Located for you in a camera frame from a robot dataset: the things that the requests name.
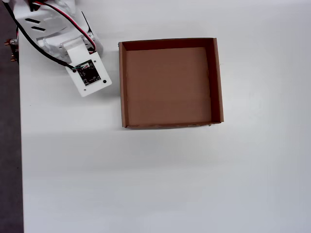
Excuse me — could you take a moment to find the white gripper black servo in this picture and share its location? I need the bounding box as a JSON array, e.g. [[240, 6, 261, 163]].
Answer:
[[36, 11, 104, 62]]

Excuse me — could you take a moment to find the brown cardboard box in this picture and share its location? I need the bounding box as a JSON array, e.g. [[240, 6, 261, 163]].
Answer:
[[118, 37, 225, 130]]

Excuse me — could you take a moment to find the black camera cable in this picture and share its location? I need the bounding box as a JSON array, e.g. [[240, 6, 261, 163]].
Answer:
[[1, 0, 77, 71]]

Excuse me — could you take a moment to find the red white black servo cable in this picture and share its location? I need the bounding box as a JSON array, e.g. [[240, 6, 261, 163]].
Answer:
[[30, 0, 97, 54]]

